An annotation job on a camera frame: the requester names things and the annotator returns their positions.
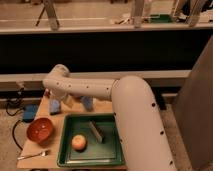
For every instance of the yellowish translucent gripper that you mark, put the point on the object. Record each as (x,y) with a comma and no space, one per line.
(68,100)

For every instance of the blue sponge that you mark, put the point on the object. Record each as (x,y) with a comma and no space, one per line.
(54,107)

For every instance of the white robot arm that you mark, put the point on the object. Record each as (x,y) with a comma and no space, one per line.
(143,138)

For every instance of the green plastic tray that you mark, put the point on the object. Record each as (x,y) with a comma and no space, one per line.
(106,153)

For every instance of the blue plastic cup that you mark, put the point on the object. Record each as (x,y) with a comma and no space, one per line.
(87,103)

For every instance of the blue box on floor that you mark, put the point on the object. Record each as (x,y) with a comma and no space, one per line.
(29,113)

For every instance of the orange bowl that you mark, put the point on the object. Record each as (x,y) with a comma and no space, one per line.
(40,130)

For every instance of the grey brush block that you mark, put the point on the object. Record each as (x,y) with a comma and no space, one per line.
(98,133)

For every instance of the yellow red apple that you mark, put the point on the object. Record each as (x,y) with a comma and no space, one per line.
(79,142)

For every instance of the silver fork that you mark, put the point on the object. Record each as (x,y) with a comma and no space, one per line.
(43,153)

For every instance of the green object in background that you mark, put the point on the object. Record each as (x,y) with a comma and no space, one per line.
(160,18)

